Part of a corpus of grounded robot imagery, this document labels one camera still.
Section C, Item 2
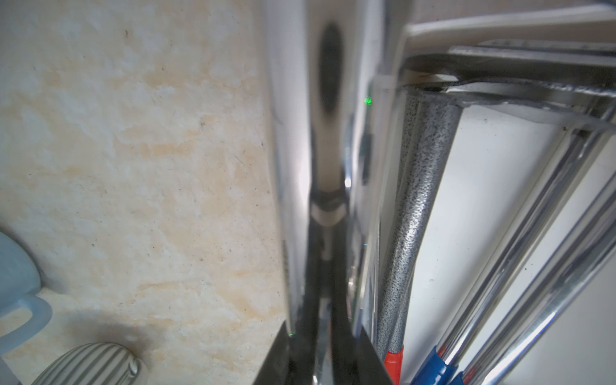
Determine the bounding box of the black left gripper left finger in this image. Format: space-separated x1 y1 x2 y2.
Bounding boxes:
253 322 290 385

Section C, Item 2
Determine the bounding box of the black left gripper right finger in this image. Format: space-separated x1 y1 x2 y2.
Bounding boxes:
355 327 392 385

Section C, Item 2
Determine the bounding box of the grey ribbed ceramic cup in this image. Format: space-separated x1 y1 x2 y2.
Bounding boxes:
33 343 149 385

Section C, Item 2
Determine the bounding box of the blue round cup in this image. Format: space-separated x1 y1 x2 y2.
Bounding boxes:
1 234 52 355

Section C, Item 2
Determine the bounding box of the steel hoe blue handle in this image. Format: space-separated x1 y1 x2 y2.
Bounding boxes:
449 41 615 384
412 42 615 384
258 1 411 384

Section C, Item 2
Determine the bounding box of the cream storage box tray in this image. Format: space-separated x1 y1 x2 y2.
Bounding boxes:
401 4 615 384

